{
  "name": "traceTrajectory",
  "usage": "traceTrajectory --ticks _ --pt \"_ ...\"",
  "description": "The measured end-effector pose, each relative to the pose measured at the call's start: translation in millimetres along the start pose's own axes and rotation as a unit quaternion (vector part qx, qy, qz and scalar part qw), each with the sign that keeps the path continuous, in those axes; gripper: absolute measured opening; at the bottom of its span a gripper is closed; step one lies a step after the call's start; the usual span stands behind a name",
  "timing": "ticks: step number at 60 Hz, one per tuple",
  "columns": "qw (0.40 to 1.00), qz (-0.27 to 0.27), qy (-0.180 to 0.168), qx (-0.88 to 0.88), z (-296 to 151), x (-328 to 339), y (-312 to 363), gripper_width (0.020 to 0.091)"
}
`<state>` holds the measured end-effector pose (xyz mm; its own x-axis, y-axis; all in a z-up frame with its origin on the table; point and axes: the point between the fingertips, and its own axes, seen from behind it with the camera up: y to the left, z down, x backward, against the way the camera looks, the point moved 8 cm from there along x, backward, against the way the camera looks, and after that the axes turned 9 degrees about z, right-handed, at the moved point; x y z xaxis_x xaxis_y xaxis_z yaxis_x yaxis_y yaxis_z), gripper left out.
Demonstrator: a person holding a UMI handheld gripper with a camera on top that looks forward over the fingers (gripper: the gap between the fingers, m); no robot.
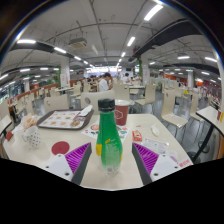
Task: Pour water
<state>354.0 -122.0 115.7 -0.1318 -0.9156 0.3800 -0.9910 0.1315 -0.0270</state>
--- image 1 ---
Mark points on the white napkin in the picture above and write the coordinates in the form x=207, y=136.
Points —
x=86, y=110

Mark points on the small red sauce packet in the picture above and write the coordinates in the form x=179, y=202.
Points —
x=137, y=135

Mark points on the red paper cup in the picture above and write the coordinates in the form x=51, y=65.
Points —
x=123, y=113

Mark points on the beige chair with oval hole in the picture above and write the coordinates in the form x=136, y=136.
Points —
x=56, y=102
x=91, y=98

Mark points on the flat round red coaster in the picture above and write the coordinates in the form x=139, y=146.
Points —
x=60, y=147

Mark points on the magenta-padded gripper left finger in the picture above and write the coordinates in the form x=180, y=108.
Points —
x=77, y=156

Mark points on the group of ceiling lights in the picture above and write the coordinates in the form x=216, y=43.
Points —
x=131, y=41

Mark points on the group of beige chairs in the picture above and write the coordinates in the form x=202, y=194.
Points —
x=148, y=95

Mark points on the person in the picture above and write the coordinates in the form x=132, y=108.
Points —
x=125, y=78
x=104, y=85

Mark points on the paper bag of fries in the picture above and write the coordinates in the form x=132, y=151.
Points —
x=29, y=120

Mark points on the green plastic drink bottle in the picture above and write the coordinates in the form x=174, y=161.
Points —
x=108, y=136

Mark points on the colourful sticker sheet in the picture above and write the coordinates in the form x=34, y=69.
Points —
x=90, y=130

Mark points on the small red table sign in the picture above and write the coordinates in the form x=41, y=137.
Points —
x=9, y=136

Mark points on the white notice with red text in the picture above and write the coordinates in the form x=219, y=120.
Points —
x=185, y=163

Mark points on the ceiling air conditioner unit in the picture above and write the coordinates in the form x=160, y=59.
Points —
x=77, y=43

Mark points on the white table with black pedestal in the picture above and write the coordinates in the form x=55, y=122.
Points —
x=211, y=115

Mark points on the beige chair with metal legs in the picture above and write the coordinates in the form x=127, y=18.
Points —
x=170, y=106

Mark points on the white crumpled tissue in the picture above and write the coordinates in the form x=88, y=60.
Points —
x=155, y=130

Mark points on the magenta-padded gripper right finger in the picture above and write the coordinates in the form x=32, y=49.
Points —
x=146, y=157

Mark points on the white mug with dark dots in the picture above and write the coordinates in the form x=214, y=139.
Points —
x=32, y=136

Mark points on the clear bag with leaflet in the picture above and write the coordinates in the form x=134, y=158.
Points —
x=156, y=146

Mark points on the brown food tray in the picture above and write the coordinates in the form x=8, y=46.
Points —
x=60, y=120

